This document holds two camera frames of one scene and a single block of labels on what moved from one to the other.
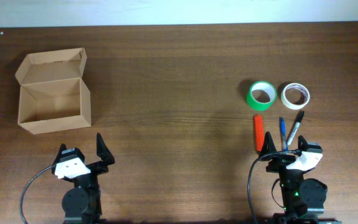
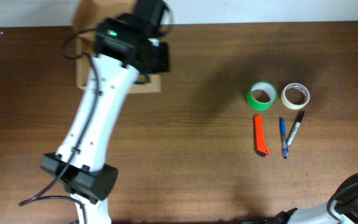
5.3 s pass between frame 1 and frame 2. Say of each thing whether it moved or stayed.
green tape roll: stayed
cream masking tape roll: stayed
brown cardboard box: moved
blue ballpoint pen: stayed
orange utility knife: stayed
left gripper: moved
